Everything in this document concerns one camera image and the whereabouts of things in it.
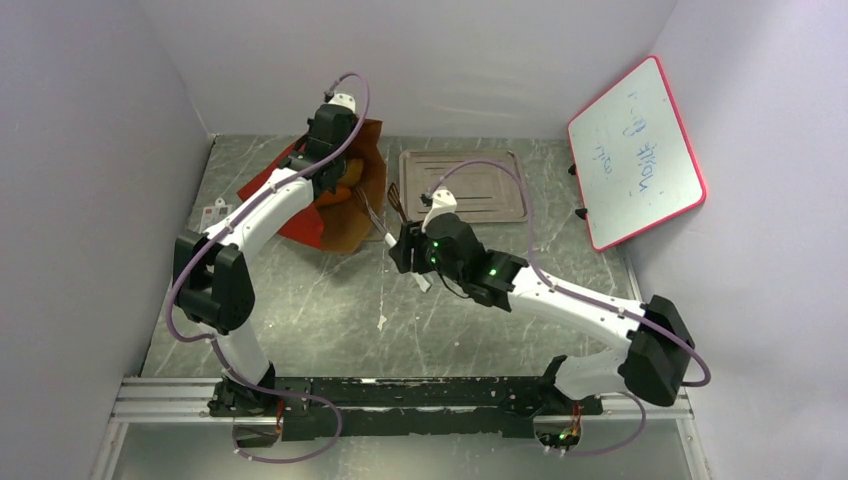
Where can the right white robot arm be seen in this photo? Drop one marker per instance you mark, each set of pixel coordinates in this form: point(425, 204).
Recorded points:
point(648, 347)

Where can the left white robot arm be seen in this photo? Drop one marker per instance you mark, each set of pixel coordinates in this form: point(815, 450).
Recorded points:
point(212, 284)

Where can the metal baking tray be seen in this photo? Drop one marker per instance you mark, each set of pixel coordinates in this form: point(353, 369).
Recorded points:
point(484, 191)

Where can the clear plastic package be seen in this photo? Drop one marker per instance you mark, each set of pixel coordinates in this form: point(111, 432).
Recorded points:
point(212, 214)

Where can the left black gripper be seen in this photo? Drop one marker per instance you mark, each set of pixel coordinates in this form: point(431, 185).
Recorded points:
point(312, 123)

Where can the red framed whiteboard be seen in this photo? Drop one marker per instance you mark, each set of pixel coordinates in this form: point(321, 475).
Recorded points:
point(635, 165)

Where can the orange fake bread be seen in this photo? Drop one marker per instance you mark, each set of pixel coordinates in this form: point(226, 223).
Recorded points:
point(342, 192)

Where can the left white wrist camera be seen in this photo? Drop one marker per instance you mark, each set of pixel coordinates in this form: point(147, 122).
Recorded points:
point(343, 100)

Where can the aluminium rail frame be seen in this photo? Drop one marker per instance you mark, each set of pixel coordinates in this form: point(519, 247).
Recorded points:
point(623, 421)

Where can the red brown paper bag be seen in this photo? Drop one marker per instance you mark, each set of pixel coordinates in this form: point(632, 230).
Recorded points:
point(334, 222)

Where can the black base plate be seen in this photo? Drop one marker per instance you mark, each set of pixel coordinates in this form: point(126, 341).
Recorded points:
point(324, 406)

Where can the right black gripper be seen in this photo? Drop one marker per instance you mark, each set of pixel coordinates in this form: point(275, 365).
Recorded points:
point(404, 246)

